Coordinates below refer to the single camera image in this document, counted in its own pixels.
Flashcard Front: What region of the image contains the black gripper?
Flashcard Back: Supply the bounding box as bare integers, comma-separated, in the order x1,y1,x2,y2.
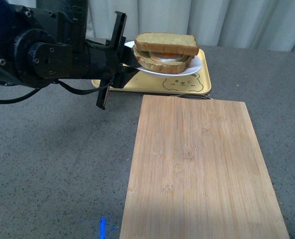
86,11,140,110

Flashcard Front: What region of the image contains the bread slice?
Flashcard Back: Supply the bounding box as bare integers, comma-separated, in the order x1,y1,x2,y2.
133,45,195,74
134,32,199,56

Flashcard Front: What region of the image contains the white oval plate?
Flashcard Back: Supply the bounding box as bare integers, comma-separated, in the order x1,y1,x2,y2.
125,34,203,78

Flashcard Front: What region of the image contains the fried egg filling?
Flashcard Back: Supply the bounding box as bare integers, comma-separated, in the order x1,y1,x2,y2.
149,52,184,63

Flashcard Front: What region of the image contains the yellow bear tray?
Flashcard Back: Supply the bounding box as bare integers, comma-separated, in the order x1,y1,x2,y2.
91,48,212,95

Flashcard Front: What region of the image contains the bamboo cutting board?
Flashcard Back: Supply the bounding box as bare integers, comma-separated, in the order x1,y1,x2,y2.
120,95,289,239

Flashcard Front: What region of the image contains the grey curtain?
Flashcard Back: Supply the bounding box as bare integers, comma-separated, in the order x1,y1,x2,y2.
87,0,295,52

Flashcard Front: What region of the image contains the metal board handle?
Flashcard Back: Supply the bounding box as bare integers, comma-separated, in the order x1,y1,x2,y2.
173,94,212,100

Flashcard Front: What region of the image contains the black cable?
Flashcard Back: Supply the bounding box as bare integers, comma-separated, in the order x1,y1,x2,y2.
0,77,114,105

